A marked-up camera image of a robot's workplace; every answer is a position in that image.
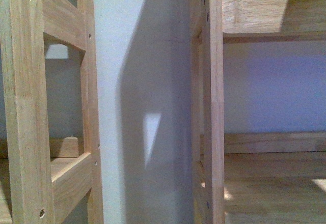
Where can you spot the right wooden shelf unit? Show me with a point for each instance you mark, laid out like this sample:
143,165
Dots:
258,110

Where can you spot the wooden shelf unit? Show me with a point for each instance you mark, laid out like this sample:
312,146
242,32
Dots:
258,110
50,149

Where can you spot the left wooden shelf unit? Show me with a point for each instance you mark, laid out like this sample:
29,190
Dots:
50,149

